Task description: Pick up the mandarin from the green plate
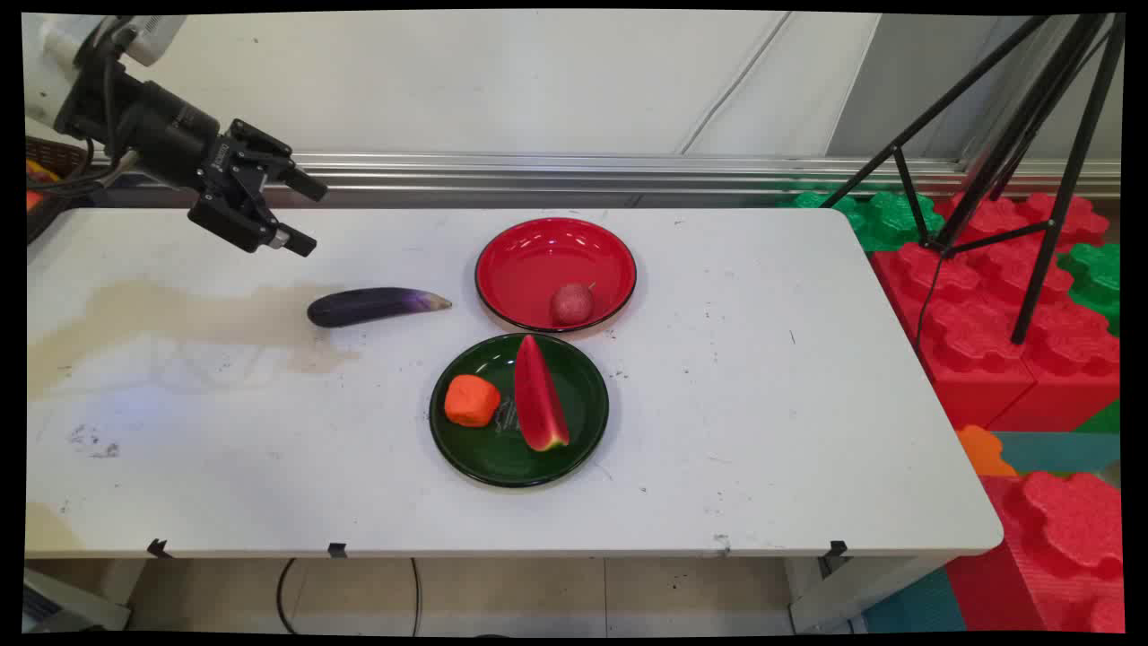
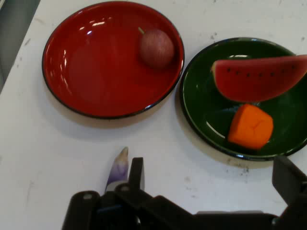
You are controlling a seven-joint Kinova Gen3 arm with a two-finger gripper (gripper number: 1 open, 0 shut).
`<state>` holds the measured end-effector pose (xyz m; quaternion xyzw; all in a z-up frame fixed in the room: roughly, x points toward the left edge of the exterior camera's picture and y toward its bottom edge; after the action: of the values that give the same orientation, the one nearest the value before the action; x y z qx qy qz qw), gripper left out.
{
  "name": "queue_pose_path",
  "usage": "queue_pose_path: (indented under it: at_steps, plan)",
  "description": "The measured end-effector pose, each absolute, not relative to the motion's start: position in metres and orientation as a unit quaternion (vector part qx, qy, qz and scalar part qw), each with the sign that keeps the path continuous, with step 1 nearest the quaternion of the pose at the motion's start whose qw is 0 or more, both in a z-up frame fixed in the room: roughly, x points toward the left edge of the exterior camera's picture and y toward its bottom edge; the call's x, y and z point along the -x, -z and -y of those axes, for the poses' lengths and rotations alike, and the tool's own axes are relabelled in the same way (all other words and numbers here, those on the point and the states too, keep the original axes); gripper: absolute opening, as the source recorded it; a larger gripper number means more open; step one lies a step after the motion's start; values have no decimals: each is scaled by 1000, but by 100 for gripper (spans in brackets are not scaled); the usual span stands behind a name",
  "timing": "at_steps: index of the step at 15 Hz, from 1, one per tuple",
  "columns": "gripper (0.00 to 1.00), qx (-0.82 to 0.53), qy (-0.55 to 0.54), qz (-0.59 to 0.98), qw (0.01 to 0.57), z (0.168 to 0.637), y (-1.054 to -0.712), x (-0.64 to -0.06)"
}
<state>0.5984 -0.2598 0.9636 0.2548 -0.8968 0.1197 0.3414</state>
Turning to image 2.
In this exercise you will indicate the toy watermelon slice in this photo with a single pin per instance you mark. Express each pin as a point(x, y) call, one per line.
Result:
point(254, 81)

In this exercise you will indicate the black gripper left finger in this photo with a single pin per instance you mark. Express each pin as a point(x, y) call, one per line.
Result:
point(136, 172)

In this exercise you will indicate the red bowl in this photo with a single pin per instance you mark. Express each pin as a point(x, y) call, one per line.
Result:
point(100, 76)

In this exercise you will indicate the dark green round plate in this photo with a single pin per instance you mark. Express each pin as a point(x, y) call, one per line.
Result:
point(204, 112)

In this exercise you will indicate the orange toy persimmon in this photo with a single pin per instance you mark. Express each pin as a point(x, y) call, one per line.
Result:
point(250, 127)

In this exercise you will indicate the purple toy eggplant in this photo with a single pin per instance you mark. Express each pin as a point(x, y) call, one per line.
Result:
point(118, 170)

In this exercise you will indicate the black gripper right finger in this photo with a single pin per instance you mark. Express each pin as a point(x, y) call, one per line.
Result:
point(292, 189)

